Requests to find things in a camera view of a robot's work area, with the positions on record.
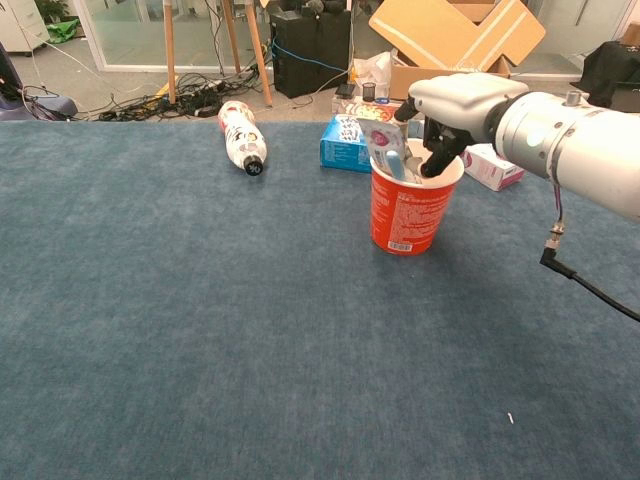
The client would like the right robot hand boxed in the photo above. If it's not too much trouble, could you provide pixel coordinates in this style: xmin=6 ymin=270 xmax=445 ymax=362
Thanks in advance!
xmin=393 ymin=73 xmax=530 ymax=180

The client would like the white printed toothpaste tube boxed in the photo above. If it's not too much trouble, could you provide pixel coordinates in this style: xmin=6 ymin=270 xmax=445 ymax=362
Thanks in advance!
xmin=356 ymin=117 xmax=426 ymax=186

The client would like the light blue toothbrush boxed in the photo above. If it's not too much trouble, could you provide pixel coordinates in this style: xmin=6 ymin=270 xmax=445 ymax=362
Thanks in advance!
xmin=383 ymin=148 xmax=407 ymax=180

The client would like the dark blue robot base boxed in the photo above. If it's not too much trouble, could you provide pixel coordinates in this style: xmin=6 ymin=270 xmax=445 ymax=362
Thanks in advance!
xmin=0 ymin=42 xmax=79 ymax=121

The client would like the brown cardboard box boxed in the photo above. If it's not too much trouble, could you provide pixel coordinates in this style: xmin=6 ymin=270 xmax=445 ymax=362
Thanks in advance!
xmin=368 ymin=0 xmax=547 ymax=101

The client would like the brown pizza print box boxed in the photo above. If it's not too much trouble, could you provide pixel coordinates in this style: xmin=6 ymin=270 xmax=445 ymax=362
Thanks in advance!
xmin=344 ymin=101 xmax=406 ymax=124

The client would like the white plastic bag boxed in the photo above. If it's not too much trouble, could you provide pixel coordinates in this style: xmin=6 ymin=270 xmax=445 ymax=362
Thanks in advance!
xmin=352 ymin=50 xmax=393 ymax=99

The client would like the blue biscuit box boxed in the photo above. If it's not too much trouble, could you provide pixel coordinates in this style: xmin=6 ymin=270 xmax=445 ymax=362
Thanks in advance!
xmin=319 ymin=113 xmax=374 ymax=174

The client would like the red paper cup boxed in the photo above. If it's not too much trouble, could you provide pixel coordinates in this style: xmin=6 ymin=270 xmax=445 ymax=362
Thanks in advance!
xmin=369 ymin=138 xmax=466 ymax=257

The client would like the black draped cloth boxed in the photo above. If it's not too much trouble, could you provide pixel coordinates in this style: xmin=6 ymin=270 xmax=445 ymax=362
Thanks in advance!
xmin=582 ymin=40 xmax=640 ymax=114

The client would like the black computer tower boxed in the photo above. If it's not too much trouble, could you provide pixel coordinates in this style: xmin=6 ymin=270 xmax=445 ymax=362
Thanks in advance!
xmin=269 ymin=9 xmax=351 ymax=100

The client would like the wooden easel leg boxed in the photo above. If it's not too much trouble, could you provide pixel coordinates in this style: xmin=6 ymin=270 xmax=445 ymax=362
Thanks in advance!
xmin=221 ymin=0 xmax=243 ymax=75
xmin=243 ymin=0 xmax=274 ymax=108
xmin=163 ymin=0 xmax=179 ymax=105

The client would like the white red plastic bottle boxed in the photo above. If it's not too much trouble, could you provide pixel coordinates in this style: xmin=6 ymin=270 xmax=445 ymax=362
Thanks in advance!
xmin=217 ymin=100 xmax=269 ymax=178

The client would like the blue table mat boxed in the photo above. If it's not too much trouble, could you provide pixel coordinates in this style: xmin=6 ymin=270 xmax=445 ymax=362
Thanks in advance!
xmin=0 ymin=121 xmax=640 ymax=480

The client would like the green cloth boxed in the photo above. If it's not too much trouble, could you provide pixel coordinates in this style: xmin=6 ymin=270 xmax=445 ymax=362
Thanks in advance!
xmin=46 ymin=18 xmax=81 ymax=45

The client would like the white cabinet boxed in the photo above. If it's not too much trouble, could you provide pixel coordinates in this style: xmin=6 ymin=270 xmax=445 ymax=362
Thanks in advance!
xmin=0 ymin=0 xmax=51 ymax=53

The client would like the blue network cable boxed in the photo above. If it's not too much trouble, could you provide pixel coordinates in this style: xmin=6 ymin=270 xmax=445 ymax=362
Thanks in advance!
xmin=271 ymin=39 xmax=351 ymax=76

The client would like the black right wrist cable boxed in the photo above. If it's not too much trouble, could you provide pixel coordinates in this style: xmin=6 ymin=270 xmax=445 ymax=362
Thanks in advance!
xmin=538 ymin=184 xmax=640 ymax=324

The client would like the black cable tangle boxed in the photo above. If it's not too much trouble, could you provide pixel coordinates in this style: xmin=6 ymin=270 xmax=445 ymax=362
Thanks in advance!
xmin=97 ymin=72 xmax=261 ymax=121

